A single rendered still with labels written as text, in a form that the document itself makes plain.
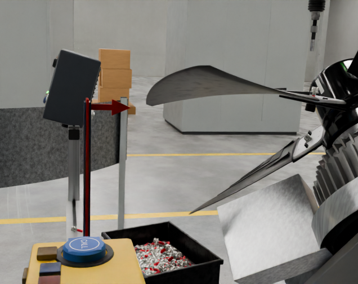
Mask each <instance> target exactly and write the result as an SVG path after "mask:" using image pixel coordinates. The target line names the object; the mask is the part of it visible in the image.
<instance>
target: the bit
mask: <svg viewBox="0 0 358 284"><path fill-rule="evenodd" d="M316 25H317V20H313V25H312V26H311V33H312V36H311V46H310V51H314V47H315V36H316V33H317V30H318V26H316Z"/></svg>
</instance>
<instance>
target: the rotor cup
mask: <svg viewBox="0 0 358 284"><path fill-rule="evenodd" d="M352 60H353V58H350V59H345V60H341V61H338V62H336V63H334V64H332V65H330V66H328V67H327V68H325V69H324V70H322V71H321V72H320V73H319V74H318V75H317V76H316V77H315V79H314V80H313V81H312V83H311V86H310V89H309V92H310V91H311V89H312V87H318V86H317V84H316V82H315V81H316V80H317V79H319V81H320V83H321V85H322V87H323V89H324V92H323V93H322V94H321V92H320V90H319V94H316V95H317V96H323V97H328V98H332V99H338V100H343V101H344V102H346V104H334V103H327V105H331V106H334V107H339V108H344V109H347V111H346V112H345V111H341V110H336V109H332V108H327V107H323V106H318V105H317V106H316V109H315V112H316V114H317V116H318V118H319V120H320V123H321V125H322V127H323V129H324V130H325V131H326V133H325V135H324V137H323V148H324V151H325V153H326V154H328V153H327V152H326V150H328V149H330V148H331V147H333V146H332V145H333V143H334V141H335V140H336V139H337V137H339V136H340V135H341V134H342V133H343V132H345V131H346V130H348V129H349V128H350V127H352V126H354V125H355V124H357V123H358V78H357V77H355V76H354V75H352V74H351V73H349V72H347V69H348V68H349V66H350V64H351V62H352ZM312 93H313V92H310V95H312Z"/></svg>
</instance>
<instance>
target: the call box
mask: <svg viewBox="0 0 358 284"><path fill-rule="evenodd" d="M102 241H104V242H105V244H106V255H105V256H104V257H103V258H101V259H99V260H96V261H91V262H86V263H78V262H73V261H68V260H66V259H64V258H63V245H64V244H65V243H66V242H50V243H36V244H34V245H33V247H32V251H31V256H30V262H29V268H28V274H27V278H26V284H38V278H39V268H40V264H41V263H53V262H61V284H146V283H145V280H144V277H143V274H142V271H141V268H140V265H139V262H138V259H137V255H136V252H135V249H134V246H133V243H132V241H131V239H128V238H124V239H103V240H102ZM51 246H57V258H56V259H55V260H37V250H38V248H39V247H51Z"/></svg>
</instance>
